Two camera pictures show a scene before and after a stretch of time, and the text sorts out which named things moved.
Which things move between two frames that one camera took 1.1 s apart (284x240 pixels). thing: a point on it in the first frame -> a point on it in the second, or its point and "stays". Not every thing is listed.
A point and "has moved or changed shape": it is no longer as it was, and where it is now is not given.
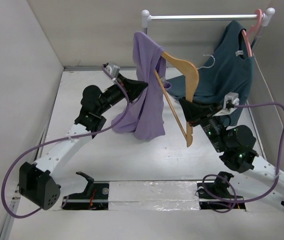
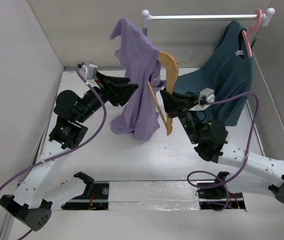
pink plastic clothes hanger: [252, 29] stays
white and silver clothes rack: [146, 18] stays
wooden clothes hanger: [194, 76] -> [173, 69]
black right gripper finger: [194, 112] -> [176, 102]
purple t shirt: [145, 116] has moved or changed shape
